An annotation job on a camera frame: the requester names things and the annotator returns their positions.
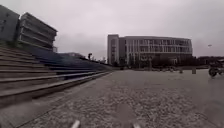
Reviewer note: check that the large grey glazed building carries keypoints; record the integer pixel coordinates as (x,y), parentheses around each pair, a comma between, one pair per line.
(150,48)

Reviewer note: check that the small low building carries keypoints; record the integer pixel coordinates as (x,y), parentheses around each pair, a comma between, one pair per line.
(71,55)

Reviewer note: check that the grey cobblestone plaza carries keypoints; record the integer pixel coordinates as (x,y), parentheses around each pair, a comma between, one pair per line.
(150,96)

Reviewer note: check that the robot's own part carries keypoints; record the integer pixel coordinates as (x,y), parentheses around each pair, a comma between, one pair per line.
(136,126)
(76,124)

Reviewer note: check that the short grey bollard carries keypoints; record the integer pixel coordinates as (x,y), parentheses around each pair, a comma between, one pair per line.
(181,71)
(193,70)

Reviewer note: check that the wide concrete stairs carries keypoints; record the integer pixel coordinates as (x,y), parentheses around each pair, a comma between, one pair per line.
(33,76)

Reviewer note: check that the narrow grey tiered building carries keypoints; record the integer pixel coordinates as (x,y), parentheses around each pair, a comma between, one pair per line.
(36,33)

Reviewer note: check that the low dark building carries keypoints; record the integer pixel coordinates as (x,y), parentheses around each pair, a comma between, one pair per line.
(210,60)

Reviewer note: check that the dark parked vehicle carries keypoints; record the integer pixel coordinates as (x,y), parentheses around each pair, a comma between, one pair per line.
(213,71)

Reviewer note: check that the dark grey building block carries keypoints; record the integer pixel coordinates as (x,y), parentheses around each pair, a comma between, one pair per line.
(8,25)

